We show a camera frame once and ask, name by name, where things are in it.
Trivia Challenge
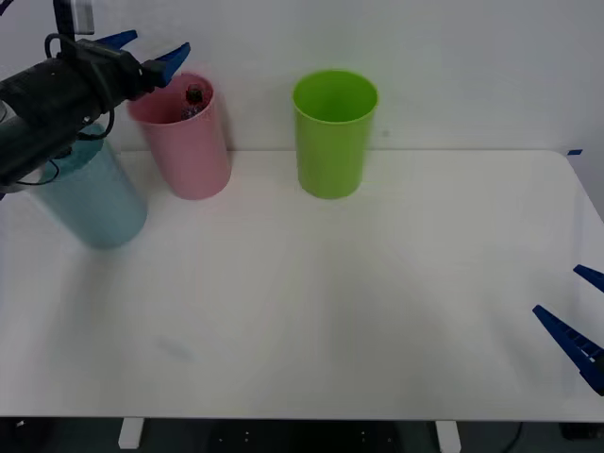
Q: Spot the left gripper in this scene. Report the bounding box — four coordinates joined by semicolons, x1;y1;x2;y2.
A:
60;29;193;112

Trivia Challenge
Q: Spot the pink plastic bin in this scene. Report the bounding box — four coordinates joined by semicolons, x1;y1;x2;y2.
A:
126;72;233;201

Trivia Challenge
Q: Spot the white table leg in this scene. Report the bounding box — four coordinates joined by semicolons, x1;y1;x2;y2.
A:
434;420;461;453
117;418;144;449

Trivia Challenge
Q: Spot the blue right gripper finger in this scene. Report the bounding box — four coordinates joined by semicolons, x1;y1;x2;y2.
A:
573;264;604;293
532;304;604;396

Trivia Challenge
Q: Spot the dark bottle with black cap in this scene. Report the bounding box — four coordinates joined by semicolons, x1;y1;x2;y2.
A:
181;83;207;122

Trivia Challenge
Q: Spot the green plastic bin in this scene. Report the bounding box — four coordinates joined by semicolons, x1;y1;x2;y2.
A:
292;69;379;200

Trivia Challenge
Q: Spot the pale blue plastic bin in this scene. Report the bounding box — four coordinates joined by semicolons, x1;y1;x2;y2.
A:
18;121;148;250

